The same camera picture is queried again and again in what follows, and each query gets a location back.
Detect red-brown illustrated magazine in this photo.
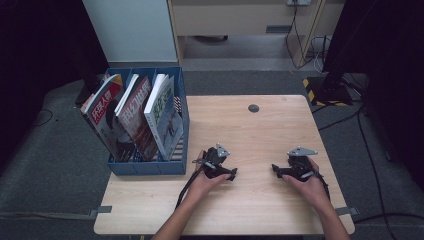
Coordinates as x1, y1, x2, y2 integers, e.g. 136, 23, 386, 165
117, 74, 160, 163

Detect thick black floor cable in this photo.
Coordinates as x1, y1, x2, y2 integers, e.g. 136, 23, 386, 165
352, 211, 424, 225

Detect person's right hand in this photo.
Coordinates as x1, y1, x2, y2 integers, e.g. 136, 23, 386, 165
281, 156, 331, 212

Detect thin black floor cable loop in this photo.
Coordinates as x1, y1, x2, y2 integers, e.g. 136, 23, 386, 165
31, 108, 55, 128

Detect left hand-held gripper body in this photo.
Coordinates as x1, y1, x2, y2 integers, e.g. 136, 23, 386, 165
192, 143, 232, 180

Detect left hand-held gripper cable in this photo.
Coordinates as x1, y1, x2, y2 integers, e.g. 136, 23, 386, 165
175, 164, 203, 210

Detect blue plastic file rack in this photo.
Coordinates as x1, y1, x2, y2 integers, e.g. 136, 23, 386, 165
105, 65, 191, 177

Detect right hand-held gripper cable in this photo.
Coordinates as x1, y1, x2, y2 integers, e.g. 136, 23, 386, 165
311, 169, 332, 202

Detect white cabinet panel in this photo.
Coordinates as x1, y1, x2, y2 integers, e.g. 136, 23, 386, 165
81, 0, 179, 64

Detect dark curtain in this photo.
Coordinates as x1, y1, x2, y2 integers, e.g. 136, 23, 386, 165
0, 0, 110, 171
322, 0, 424, 183

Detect long black floor cable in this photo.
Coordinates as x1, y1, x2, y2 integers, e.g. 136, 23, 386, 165
356, 103, 391, 240

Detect person's left hand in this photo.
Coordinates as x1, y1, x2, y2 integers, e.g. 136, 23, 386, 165
184, 149, 232, 203

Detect white cables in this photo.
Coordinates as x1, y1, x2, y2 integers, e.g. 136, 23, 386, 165
310, 34, 332, 74

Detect black stand base striped tape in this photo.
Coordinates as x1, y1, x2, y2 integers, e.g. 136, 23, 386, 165
302, 75, 354, 108
73, 77, 105, 108

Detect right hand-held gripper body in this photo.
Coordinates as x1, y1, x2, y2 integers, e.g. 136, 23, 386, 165
279, 145, 319, 183

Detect short black floor cable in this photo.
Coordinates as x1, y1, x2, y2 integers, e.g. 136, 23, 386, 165
316, 111, 364, 132

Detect black hanging power cable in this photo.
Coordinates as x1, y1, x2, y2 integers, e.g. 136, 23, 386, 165
284, 4, 323, 71

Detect portrait magazine with red banner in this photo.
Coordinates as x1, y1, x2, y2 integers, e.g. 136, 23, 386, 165
79, 73, 138, 164

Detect grey floor tape strip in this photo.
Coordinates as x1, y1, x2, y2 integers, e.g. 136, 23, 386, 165
88, 205, 113, 218
334, 206, 360, 216

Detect hand-held gripper cable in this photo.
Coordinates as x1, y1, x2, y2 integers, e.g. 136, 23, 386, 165
175, 164, 203, 210
311, 169, 332, 202

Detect snowy scene magazine green title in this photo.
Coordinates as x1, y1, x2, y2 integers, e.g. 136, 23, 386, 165
143, 73, 185, 162

